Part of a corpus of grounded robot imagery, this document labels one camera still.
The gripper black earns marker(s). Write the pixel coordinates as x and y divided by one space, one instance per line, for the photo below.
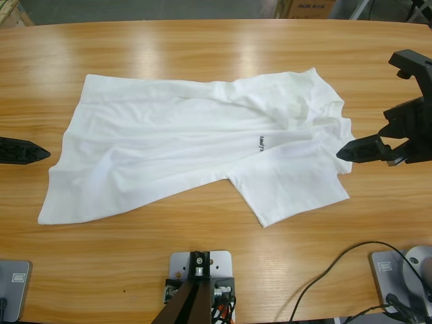
415 128

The grey metal frame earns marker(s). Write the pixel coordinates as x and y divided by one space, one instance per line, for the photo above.
359 10

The cardboard box with AUX print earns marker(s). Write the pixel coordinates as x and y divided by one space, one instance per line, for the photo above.
310 8

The white t-shirt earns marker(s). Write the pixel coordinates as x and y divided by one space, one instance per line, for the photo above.
168 141

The wooden crate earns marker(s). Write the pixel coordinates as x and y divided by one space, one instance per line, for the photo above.
13 11

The black post clamp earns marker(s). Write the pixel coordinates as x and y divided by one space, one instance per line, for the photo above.
204 273

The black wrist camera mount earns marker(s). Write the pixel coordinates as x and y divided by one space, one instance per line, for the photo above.
410 59

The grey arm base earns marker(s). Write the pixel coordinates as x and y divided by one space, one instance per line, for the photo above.
17 297
388 283

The black side bracket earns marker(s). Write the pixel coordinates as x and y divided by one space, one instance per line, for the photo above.
227 283
172 287

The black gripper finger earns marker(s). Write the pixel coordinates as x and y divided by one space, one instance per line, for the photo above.
20 152

